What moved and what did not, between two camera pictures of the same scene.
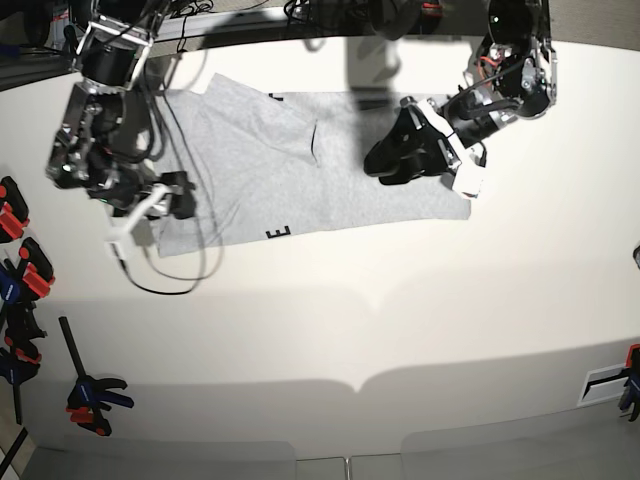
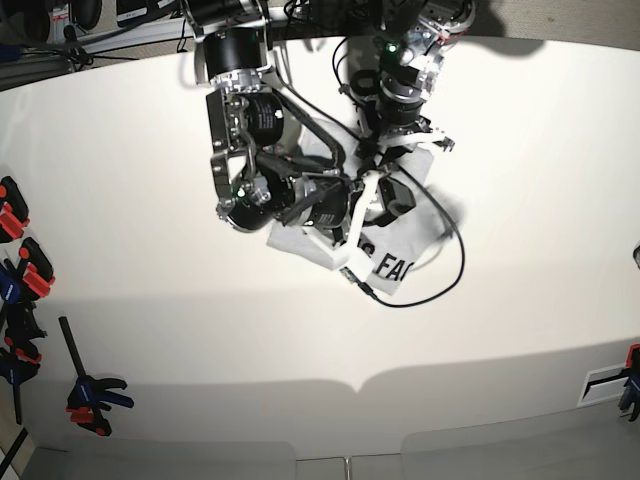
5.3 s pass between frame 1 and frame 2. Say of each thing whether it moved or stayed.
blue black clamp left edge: stayed
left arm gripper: moved
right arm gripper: moved
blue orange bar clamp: stayed
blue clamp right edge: stayed
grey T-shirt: moved
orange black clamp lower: stayed
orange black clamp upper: stayed
